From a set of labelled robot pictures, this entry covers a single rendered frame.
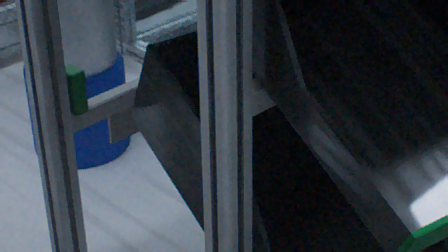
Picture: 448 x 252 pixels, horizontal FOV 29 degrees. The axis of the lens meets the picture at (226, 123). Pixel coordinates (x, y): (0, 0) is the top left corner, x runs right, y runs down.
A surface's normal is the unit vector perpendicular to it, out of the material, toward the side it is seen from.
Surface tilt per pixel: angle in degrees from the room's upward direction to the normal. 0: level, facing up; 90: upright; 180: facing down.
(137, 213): 0
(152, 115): 90
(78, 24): 90
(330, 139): 90
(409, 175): 25
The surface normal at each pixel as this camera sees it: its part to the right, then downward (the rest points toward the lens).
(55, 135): 0.69, 0.36
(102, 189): -0.01, -0.86
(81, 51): 0.41, 0.45
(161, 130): -0.83, 0.29
